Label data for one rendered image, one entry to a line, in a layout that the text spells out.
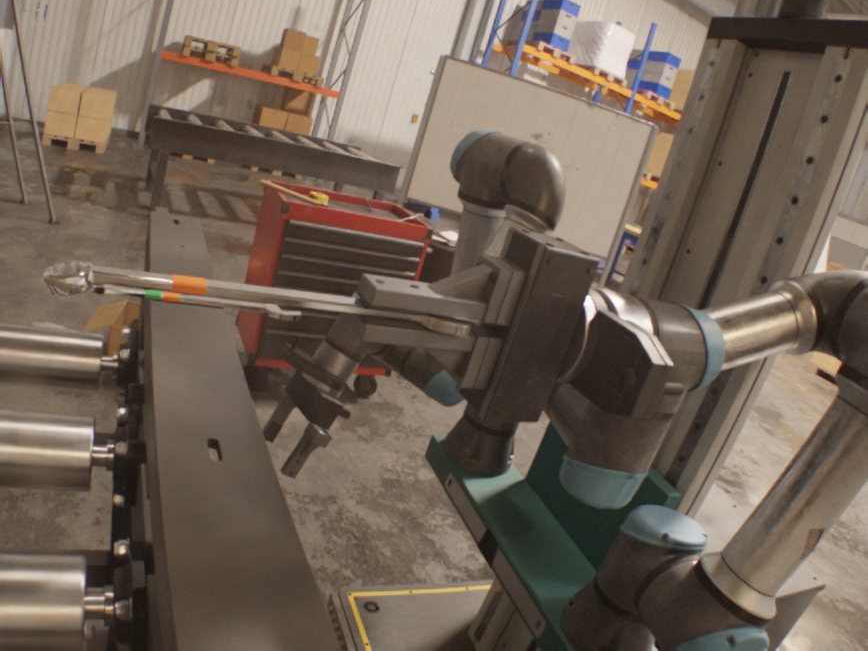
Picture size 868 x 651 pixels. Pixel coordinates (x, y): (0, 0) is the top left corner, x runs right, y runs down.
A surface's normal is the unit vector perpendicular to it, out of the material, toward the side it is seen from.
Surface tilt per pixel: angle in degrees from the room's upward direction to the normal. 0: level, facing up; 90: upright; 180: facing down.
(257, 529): 0
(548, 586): 0
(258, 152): 90
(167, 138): 90
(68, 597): 31
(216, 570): 0
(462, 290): 90
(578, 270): 90
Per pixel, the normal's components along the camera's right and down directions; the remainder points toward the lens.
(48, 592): 0.41, -0.65
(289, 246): 0.38, 0.40
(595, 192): -0.02, 0.33
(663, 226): -0.91, -0.14
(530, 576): 0.27, -0.91
